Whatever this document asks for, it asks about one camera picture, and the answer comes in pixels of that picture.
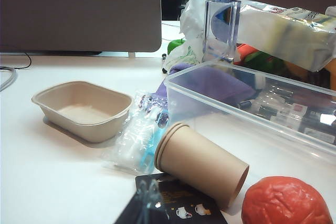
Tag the white yellow plastic package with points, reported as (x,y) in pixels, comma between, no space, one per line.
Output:
(288,35)

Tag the black printed packet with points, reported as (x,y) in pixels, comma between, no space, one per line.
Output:
(181,203)

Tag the beige pulp food tray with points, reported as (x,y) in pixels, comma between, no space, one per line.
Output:
(86,108)

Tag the white plastic bag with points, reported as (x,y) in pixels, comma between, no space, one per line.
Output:
(193,16)

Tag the transparent plastic storage box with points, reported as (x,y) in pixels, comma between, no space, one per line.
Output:
(236,129)

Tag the clear wrapped cutlery pack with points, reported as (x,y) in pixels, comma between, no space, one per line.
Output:
(136,140)

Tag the brown paper cup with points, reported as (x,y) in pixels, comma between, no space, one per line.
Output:
(202,161)

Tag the red-orange toy tomato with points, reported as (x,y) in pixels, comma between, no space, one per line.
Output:
(283,203)

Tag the red green snack package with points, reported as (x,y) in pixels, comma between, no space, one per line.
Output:
(260,57)

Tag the purple cloth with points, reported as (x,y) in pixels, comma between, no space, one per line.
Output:
(210,82)

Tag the small green round toy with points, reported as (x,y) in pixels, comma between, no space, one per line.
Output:
(176,45)

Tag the clear water bottle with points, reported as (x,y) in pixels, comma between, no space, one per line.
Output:
(220,24)

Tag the grey flexible tube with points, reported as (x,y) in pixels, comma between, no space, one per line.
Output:
(11,78)

